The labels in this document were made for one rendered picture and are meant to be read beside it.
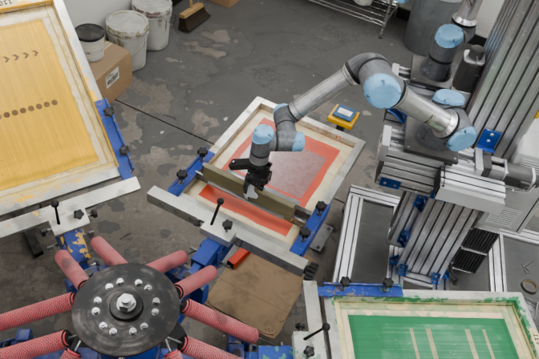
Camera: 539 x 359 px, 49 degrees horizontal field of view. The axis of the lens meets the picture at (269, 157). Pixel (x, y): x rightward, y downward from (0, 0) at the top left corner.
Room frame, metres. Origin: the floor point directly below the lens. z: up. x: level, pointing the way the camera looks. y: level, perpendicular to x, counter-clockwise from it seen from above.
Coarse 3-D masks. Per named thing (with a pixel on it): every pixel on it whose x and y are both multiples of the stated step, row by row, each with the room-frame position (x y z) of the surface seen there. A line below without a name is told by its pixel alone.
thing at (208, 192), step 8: (264, 120) 2.20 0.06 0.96; (248, 144) 2.01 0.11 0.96; (240, 152) 1.95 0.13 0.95; (248, 152) 1.96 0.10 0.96; (272, 152) 1.99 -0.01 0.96; (280, 152) 2.00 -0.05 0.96; (272, 160) 1.94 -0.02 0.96; (280, 160) 1.95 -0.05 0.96; (224, 168) 1.83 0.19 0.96; (272, 168) 1.89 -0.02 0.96; (208, 184) 1.72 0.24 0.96; (200, 192) 1.67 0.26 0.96; (208, 192) 1.68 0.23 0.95; (216, 192) 1.68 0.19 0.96; (224, 192) 1.69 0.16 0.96; (216, 200) 1.64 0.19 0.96; (224, 200) 1.65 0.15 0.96; (232, 200) 1.66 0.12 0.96; (240, 200) 1.66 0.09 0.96; (232, 208) 1.61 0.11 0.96; (240, 208) 1.62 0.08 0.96
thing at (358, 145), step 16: (272, 112) 2.27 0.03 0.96; (240, 128) 2.10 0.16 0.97; (320, 128) 2.18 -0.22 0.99; (224, 144) 1.95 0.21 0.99; (352, 144) 2.13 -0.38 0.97; (352, 160) 2.00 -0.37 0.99; (336, 176) 1.87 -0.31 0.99; (336, 192) 1.79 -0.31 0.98; (208, 208) 1.56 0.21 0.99; (240, 224) 1.51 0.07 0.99; (272, 240) 1.46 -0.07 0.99
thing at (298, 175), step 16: (320, 144) 2.11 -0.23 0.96; (288, 160) 1.96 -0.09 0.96; (304, 160) 1.98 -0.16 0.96; (320, 160) 2.00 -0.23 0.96; (272, 176) 1.84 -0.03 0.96; (288, 176) 1.86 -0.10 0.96; (304, 176) 1.87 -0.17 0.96; (320, 176) 1.89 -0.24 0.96; (288, 192) 1.76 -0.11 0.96; (304, 192) 1.78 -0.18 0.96; (256, 208) 1.64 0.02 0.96; (272, 224) 1.57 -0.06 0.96; (288, 224) 1.58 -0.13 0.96
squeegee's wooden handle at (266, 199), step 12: (204, 168) 1.68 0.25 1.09; (216, 168) 1.68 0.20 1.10; (216, 180) 1.66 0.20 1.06; (228, 180) 1.64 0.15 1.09; (240, 180) 1.64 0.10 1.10; (240, 192) 1.62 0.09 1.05; (264, 192) 1.59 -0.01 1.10; (264, 204) 1.58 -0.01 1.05; (276, 204) 1.56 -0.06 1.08; (288, 204) 1.55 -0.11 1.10; (288, 216) 1.54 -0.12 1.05
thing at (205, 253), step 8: (208, 240) 1.36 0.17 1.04; (200, 248) 1.32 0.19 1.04; (208, 248) 1.33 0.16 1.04; (216, 248) 1.33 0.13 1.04; (192, 256) 1.28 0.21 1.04; (200, 256) 1.28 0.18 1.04; (208, 256) 1.29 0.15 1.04; (216, 256) 1.33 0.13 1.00; (200, 264) 1.26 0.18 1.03; (208, 264) 1.27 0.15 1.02
